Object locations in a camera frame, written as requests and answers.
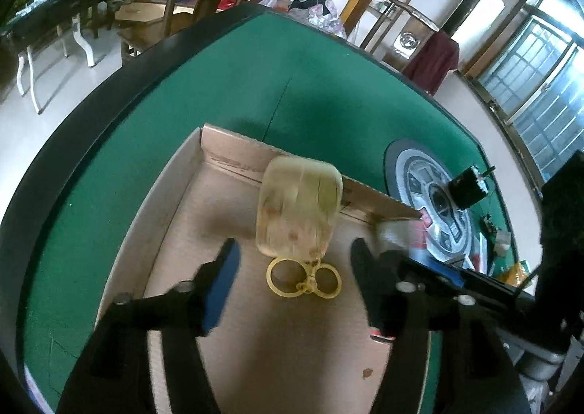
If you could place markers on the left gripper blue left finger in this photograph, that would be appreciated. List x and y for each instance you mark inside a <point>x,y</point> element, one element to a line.
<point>214,282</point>

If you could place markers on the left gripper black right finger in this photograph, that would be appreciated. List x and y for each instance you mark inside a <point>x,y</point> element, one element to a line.
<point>389,284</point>

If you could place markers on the yellow key rings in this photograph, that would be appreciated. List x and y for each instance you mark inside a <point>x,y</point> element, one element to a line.
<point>303,279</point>

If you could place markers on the cream rounded plastic case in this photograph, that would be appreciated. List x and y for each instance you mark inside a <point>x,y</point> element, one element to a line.
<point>297,209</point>

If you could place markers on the red grey toothpaste box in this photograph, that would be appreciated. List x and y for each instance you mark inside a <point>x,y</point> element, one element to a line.
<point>376,335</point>

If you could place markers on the cardboard box tray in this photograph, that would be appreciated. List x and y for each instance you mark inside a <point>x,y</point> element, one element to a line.
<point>269,354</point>

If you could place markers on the round grey table control panel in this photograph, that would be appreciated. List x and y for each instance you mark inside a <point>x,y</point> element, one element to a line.
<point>414,176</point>

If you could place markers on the black cylindrical motor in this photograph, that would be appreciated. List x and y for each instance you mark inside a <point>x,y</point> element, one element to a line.
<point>469,187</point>

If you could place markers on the dark red hanging cloth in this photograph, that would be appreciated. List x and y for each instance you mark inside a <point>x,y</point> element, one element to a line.
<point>431,64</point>

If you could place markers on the window with metal grille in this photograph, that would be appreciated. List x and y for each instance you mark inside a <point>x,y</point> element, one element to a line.
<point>536,83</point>

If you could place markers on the wooden valet stand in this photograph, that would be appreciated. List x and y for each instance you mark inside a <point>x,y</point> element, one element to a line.
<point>415,32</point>

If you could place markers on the pile of clothes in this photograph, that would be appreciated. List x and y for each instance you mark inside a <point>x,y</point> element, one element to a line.
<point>319,14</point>

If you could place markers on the white standing air conditioner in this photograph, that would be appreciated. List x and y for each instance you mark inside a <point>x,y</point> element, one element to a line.
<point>469,21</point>

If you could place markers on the black side table white legs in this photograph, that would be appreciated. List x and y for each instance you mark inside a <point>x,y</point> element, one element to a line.
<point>29,25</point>

